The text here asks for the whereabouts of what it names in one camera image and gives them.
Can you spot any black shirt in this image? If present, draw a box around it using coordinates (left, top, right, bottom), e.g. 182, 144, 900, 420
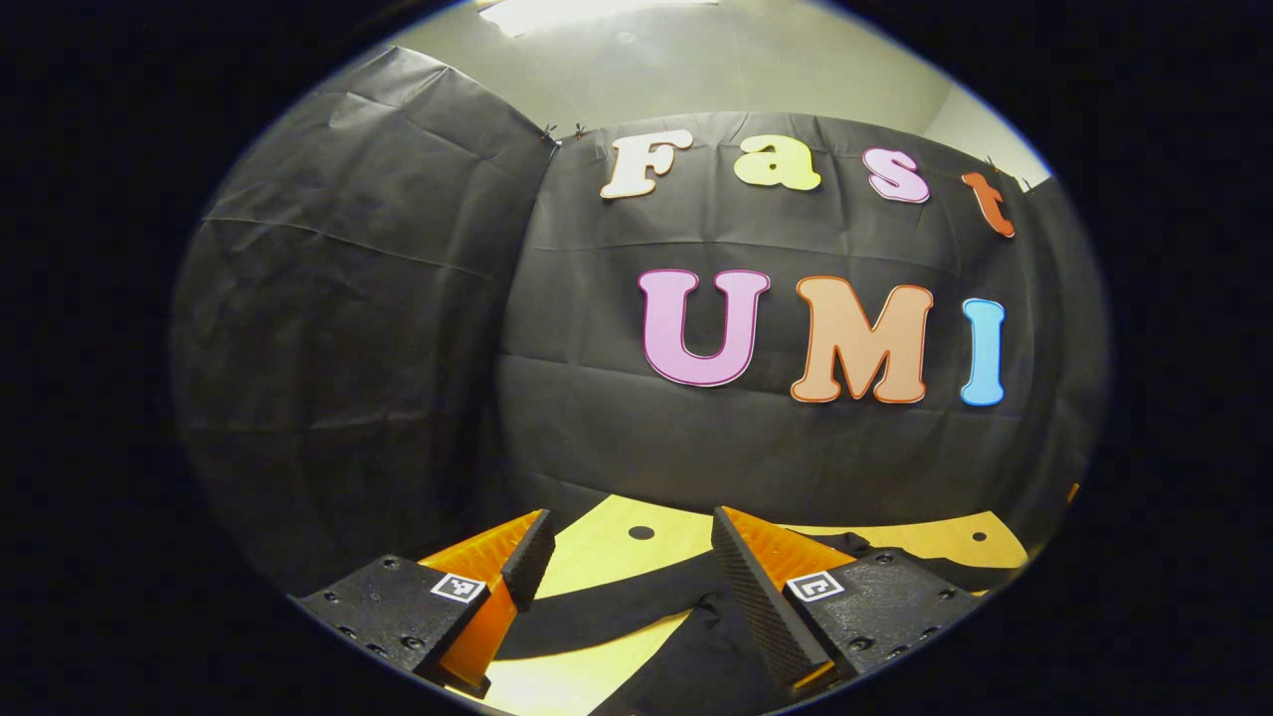
495, 530, 1027, 716

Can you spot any black backdrop cloth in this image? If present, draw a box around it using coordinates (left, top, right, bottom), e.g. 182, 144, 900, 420
169, 45, 1110, 598

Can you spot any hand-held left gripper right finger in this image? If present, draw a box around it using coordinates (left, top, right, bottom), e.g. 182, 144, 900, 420
710, 505, 996, 699

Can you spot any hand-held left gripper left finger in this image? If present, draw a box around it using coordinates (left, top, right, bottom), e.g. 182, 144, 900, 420
288, 509, 556, 699

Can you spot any ceiling light panel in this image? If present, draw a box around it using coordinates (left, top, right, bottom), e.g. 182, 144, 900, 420
477, 0, 721, 38

